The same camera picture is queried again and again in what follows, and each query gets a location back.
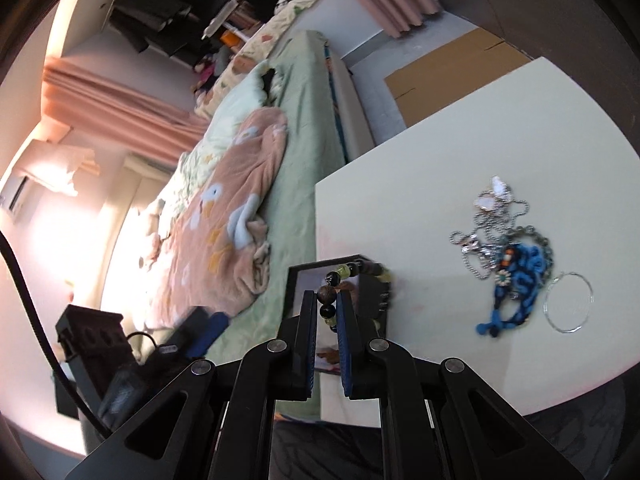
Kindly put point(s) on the bed with green sheet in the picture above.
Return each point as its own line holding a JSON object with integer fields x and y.
{"x": 305, "y": 125}

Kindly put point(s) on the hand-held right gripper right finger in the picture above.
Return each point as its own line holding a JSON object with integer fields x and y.
{"x": 346, "y": 345}

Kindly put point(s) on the pink duck print blanket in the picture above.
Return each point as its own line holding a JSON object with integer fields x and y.
{"x": 235, "y": 180}

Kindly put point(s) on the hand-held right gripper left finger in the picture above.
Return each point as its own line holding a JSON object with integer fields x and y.
{"x": 309, "y": 340}

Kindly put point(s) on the flat cardboard sheet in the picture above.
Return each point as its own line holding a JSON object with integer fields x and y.
{"x": 450, "y": 70}

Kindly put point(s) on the white air conditioner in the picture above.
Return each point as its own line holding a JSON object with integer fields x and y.
{"x": 15, "y": 197}

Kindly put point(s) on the cream floral quilt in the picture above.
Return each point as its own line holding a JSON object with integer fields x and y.
{"x": 250, "y": 50}

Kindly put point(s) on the pile of plush toys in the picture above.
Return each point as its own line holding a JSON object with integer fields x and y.
{"x": 209, "y": 72}

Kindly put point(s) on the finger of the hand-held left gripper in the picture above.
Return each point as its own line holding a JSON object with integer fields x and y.
{"x": 212, "y": 330}

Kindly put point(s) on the black jewelry box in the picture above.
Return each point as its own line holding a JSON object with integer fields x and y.
{"x": 295, "y": 290}

